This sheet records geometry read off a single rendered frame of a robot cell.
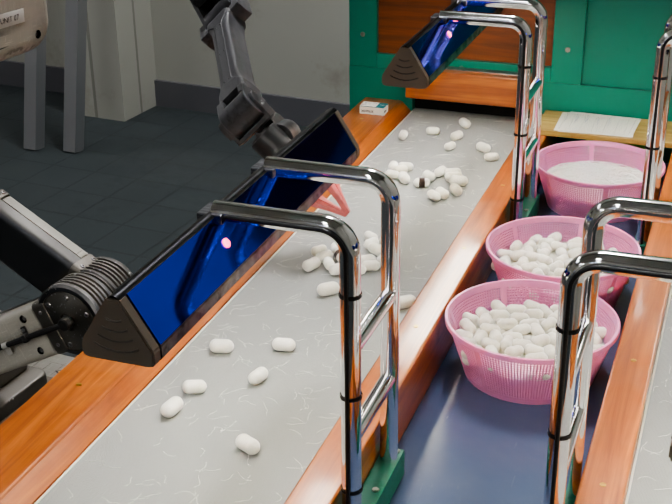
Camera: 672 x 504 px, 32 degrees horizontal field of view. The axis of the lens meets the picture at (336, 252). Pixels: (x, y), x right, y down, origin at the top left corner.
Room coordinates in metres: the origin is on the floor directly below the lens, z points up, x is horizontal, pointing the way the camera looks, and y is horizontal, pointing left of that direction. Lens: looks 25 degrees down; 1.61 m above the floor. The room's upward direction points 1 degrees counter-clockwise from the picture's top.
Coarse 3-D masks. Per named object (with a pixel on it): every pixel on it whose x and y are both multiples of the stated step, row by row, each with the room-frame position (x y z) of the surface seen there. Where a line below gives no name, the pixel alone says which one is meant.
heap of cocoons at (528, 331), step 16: (496, 304) 1.67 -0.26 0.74; (512, 304) 1.67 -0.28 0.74; (528, 304) 1.67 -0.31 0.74; (544, 304) 1.66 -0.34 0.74; (464, 320) 1.61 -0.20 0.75; (480, 320) 1.62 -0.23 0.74; (496, 320) 1.63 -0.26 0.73; (512, 320) 1.61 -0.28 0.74; (528, 320) 1.61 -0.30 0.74; (544, 320) 1.61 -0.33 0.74; (464, 336) 1.56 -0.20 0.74; (480, 336) 1.56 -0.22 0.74; (496, 336) 1.56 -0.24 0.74; (512, 336) 1.56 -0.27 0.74; (528, 336) 1.58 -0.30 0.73; (544, 336) 1.55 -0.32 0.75; (496, 352) 1.51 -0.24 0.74; (512, 352) 1.51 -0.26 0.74; (528, 352) 1.52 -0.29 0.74; (544, 352) 1.52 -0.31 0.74
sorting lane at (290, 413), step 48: (384, 144) 2.46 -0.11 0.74; (432, 144) 2.45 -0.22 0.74; (480, 192) 2.16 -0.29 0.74; (288, 240) 1.93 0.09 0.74; (432, 240) 1.93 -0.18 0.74; (288, 288) 1.74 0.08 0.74; (240, 336) 1.58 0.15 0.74; (288, 336) 1.57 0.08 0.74; (336, 336) 1.57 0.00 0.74; (240, 384) 1.43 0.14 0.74; (288, 384) 1.43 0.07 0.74; (336, 384) 1.43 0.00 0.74; (144, 432) 1.31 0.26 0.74; (192, 432) 1.31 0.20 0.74; (240, 432) 1.31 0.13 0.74; (288, 432) 1.31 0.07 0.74; (96, 480) 1.21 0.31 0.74; (144, 480) 1.20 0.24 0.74; (192, 480) 1.20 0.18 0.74; (240, 480) 1.20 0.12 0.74; (288, 480) 1.20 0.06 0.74
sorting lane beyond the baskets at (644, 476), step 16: (656, 368) 1.46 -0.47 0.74; (656, 384) 1.42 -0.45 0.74; (656, 400) 1.38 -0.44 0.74; (656, 416) 1.34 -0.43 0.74; (640, 432) 1.29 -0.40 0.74; (656, 432) 1.30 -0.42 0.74; (640, 448) 1.26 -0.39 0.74; (656, 448) 1.26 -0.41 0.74; (640, 464) 1.22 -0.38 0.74; (656, 464) 1.22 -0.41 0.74; (640, 480) 1.19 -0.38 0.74; (656, 480) 1.19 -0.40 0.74; (640, 496) 1.16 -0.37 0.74; (656, 496) 1.16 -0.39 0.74
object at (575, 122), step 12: (564, 120) 2.49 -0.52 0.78; (576, 120) 2.49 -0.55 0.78; (588, 120) 2.49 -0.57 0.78; (600, 120) 2.49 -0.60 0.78; (612, 120) 2.49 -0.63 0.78; (624, 120) 2.49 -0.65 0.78; (636, 120) 2.49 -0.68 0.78; (576, 132) 2.41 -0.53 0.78; (588, 132) 2.41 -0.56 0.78; (600, 132) 2.41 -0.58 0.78; (612, 132) 2.40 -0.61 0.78; (624, 132) 2.40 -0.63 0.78
